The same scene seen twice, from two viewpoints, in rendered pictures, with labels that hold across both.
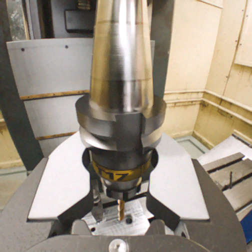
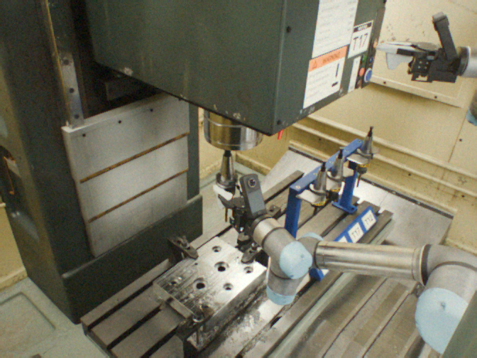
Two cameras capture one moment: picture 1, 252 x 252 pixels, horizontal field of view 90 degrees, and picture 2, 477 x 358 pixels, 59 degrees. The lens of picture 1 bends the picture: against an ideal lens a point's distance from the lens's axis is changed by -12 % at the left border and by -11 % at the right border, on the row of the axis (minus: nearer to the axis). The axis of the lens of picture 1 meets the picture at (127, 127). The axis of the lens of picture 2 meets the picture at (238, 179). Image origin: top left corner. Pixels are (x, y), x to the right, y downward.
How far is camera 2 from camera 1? 1.09 m
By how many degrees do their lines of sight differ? 26
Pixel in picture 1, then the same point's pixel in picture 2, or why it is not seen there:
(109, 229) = (207, 259)
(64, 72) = (118, 144)
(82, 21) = (121, 89)
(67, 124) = (118, 194)
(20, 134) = (62, 224)
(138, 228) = (226, 251)
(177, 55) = not seen: hidden behind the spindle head
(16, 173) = not seen: outside the picture
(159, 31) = not seen: hidden behind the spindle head
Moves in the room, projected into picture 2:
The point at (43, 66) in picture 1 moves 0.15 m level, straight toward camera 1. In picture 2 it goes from (101, 145) to (138, 158)
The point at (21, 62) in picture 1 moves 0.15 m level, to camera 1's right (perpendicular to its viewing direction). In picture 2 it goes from (81, 146) to (130, 137)
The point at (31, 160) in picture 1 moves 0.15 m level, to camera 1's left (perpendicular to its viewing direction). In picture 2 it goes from (69, 255) to (23, 269)
